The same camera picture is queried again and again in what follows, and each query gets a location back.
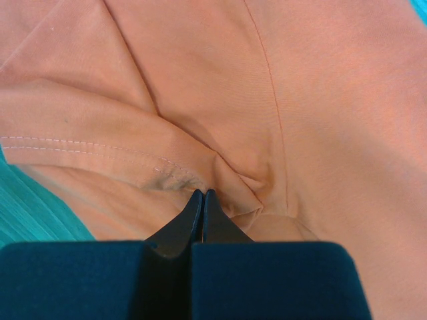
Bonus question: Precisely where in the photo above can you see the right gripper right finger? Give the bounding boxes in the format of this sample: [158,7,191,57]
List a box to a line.
[191,190,371,319]

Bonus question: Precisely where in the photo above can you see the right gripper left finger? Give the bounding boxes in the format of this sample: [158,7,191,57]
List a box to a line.
[1,191,203,319]

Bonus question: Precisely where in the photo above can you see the orange t shirt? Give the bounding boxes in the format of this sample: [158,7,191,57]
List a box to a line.
[1,1,426,319]

